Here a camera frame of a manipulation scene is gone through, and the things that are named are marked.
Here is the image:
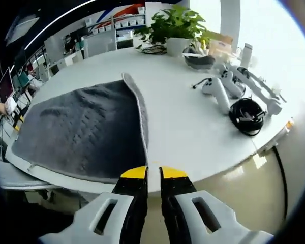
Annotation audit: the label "storage shelf with white boxes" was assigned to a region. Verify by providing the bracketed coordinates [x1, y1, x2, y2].
[85, 7, 147, 39]

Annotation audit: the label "cardboard box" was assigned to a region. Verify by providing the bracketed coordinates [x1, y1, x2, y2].
[209, 33, 234, 55]

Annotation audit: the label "long white stick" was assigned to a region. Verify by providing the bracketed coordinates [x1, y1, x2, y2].
[230, 65, 283, 115]

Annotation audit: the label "white bottle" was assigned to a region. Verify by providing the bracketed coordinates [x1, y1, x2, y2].
[240, 43, 254, 68]

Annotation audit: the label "white plant pot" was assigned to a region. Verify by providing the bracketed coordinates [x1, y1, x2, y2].
[165, 37, 193, 58]

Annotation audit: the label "large green potted plant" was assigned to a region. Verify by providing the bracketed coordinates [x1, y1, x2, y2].
[134, 5, 217, 51]

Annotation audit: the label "thick black cable bundle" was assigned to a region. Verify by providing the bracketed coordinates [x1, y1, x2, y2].
[228, 98, 267, 137]

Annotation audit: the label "curved ceiling light strip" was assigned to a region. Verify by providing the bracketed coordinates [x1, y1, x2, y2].
[24, 0, 123, 49]

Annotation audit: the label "thin black cable loop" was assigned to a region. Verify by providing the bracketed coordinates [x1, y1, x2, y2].
[138, 43, 168, 55]

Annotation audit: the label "tall white cabinet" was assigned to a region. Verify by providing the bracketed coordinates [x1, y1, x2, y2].
[85, 32, 117, 58]

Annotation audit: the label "black and white headset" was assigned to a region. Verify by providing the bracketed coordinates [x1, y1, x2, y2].
[182, 52, 217, 70]

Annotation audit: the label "large computer monitor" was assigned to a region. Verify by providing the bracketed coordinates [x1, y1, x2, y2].
[0, 67, 15, 99]

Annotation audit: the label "grey mesh office chair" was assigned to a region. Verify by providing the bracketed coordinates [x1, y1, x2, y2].
[0, 162, 58, 191]

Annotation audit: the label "white game controller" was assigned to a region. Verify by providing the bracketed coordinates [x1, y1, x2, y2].
[220, 71, 245, 98]
[192, 77, 231, 114]

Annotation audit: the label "grey textured towel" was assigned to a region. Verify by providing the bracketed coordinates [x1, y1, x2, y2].
[11, 72, 150, 180]

